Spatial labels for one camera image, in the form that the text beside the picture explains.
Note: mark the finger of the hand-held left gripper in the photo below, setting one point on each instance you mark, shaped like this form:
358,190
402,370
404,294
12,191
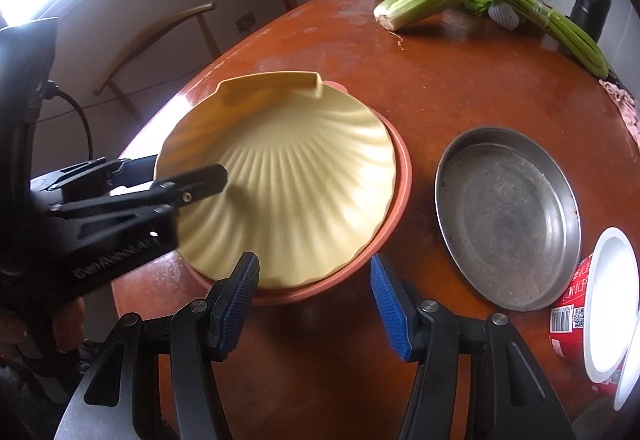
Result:
130,167
212,176

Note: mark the round metal pan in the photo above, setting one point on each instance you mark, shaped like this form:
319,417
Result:
505,220

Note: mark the white bowl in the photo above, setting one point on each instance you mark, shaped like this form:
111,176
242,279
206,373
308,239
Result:
631,370

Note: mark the white foam fruit net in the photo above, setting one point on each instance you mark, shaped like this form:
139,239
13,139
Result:
502,15

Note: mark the green leafy vegetable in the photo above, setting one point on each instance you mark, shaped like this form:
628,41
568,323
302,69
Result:
477,5

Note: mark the pink cloth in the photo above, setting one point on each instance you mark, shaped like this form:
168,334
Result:
625,105

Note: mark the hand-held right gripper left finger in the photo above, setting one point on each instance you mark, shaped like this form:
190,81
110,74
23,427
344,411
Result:
240,300

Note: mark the wall outlet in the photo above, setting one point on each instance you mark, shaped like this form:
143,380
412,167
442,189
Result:
245,21

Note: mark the person's left hand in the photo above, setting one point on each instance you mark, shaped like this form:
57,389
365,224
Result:
67,327

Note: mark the thin celery bunch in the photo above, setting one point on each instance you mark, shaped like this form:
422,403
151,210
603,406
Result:
560,27

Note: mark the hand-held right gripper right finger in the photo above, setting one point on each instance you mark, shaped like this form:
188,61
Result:
387,305

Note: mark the yellow shell-shaped plate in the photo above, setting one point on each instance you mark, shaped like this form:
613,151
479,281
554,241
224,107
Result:
300,180

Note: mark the yellow shell-shaped dish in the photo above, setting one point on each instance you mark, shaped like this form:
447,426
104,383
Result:
400,200

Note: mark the black thermos bottle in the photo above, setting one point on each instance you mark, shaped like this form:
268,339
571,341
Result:
592,2

